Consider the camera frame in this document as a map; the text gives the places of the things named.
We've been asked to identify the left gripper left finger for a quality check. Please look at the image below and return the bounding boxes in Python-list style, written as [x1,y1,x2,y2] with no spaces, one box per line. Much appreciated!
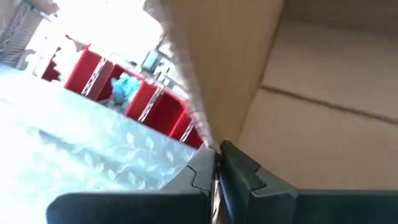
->
[46,145,218,224]

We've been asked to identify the teal bag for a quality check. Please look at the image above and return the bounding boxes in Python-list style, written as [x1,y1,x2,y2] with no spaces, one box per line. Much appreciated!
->
[109,73,143,110]

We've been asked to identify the red wire shelf bins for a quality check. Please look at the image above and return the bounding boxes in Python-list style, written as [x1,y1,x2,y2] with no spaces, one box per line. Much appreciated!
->
[40,34,205,149]

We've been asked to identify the brown cardboard box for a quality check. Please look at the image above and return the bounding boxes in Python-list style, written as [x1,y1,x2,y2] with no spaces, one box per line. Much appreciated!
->
[143,0,398,191]

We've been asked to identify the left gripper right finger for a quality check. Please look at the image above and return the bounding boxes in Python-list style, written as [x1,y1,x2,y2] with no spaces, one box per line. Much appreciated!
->
[218,140,398,224]

